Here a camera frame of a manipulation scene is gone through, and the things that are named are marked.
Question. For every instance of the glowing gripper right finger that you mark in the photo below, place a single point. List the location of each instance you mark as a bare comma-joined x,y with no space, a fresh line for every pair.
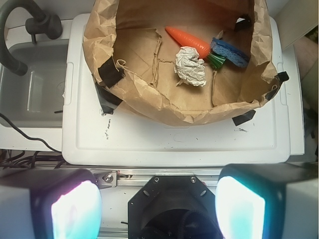
268,201

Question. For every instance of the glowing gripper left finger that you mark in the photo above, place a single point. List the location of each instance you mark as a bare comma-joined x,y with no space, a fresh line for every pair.
49,204

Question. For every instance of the black tape piece right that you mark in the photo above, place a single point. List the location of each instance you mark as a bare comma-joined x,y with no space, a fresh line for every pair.
238,120

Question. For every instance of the black tape piece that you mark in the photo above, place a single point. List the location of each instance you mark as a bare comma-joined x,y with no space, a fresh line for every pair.
107,100
238,120

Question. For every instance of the white plastic tray lid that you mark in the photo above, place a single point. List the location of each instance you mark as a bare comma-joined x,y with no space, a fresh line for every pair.
90,137

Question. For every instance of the grey sink basin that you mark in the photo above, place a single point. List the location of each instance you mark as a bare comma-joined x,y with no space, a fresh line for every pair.
35,100

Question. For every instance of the black tape piece left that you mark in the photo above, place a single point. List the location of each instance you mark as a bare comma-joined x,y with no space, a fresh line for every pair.
107,100

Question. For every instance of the crumpled white paper ball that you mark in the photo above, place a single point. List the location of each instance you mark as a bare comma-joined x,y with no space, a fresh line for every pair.
189,68

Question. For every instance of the blue sponge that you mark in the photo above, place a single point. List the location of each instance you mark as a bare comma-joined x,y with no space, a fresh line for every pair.
233,54

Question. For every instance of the orange toy carrot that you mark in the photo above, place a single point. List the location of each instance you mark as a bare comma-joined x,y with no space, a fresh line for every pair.
185,39

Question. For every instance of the dark grey faucet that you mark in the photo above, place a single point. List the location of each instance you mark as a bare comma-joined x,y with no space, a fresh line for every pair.
41,22

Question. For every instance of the brown paper bag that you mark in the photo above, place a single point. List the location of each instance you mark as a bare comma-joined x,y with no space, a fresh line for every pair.
131,56

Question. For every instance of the black octagonal mount plate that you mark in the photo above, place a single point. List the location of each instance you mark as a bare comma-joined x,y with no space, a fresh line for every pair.
173,209

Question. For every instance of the aluminium rail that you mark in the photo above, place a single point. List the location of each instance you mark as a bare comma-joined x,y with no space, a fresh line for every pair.
138,177

